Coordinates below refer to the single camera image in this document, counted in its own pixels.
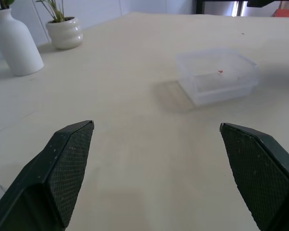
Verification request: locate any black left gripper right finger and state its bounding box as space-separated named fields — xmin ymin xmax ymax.
xmin=219 ymin=122 xmax=289 ymax=231

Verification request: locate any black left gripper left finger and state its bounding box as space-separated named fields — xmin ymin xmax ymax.
xmin=0 ymin=120 xmax=95 ymax=231

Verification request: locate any clear plastic container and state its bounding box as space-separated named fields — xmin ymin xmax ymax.
xmin=175 ymin=48 xmax=260 ymax=107

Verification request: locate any tall white ceramic vase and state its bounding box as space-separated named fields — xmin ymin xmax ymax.
xmin=0 ymin=8 xmax=44 ymax=77

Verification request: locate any white ribbed plant pot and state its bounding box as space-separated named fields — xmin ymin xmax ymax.
xmin=45 ymin=16 xmax=84 ymax=51

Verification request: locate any green potted plant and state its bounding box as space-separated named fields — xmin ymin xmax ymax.
xmin=36 ymin=0 xmax=66 ymax=23

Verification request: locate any orange object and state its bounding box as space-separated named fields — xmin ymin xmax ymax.
xmin=271 ymin=9 xmax=289 ymax=18

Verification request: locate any green plant in vase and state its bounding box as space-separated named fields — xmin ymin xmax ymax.
xmin=0 ymin=0 xmax=15 ymax=11

